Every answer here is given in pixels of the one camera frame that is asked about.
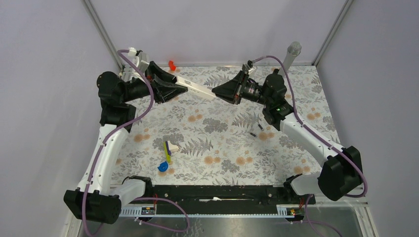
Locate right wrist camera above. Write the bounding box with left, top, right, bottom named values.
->
left=242, top=60, right=257, bottom=78

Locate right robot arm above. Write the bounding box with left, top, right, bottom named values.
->
left=212, top=70, right=366, bottom=203

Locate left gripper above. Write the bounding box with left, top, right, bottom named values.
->
left=122, top=62, right=188, bottom=104

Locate grey microphone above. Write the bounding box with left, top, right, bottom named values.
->
left=280, top=41, right=302, bottom=77

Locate white remote control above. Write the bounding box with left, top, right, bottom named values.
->
left=176, top=76, right=216, bottom=100

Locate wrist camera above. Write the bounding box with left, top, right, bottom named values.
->
left=121, top=47, right=150, bottom=81
left=242, top=60, right=257, bottom=78

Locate floral tablecloth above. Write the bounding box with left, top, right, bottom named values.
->
left=104, top=66, right=355, bottom=187

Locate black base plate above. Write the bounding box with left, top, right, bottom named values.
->
left=125, top=185, right=316, bottom=217

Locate red toy block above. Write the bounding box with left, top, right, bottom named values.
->
left=168, top=60, right=176, bottom=71

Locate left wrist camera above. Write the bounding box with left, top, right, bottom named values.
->
left=121, top=47, right=150, bottom=81

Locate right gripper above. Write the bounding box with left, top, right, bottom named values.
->
left=212, top=71, right=271, bottom=107

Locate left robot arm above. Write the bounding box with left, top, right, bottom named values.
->
left=63, top=61, right=188, bottom=224

